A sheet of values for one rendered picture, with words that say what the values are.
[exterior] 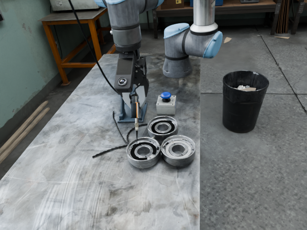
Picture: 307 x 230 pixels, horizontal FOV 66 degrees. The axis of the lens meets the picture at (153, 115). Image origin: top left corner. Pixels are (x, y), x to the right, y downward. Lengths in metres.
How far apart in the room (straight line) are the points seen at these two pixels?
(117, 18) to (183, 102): 0.49
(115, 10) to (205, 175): 1.36
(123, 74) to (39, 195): 0.41
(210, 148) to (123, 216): 1.37
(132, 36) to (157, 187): 0.41
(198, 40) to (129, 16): 0.49
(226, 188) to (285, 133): 0.77
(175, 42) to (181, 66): 0.12
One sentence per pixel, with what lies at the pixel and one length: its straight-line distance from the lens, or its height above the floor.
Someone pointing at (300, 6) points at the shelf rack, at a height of 0.42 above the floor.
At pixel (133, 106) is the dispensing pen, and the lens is 0.73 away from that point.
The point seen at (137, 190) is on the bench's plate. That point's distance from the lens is 0.69.
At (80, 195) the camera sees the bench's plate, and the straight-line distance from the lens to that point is 0.72.
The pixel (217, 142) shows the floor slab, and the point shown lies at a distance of 1.99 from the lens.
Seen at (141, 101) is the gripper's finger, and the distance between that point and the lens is 0.73.
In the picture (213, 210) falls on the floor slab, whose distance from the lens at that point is 1.60.
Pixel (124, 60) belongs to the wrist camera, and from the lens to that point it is 0.66.
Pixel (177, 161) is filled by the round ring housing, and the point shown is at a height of 0.83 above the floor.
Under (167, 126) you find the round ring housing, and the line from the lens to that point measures 0.83.
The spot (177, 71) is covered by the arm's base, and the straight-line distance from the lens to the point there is 1.17.
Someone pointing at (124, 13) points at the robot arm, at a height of 1.21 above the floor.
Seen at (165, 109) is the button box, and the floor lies 0.83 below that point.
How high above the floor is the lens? 1.35
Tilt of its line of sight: 36 degrees down
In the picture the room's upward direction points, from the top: 6 degrees counter-clockwise
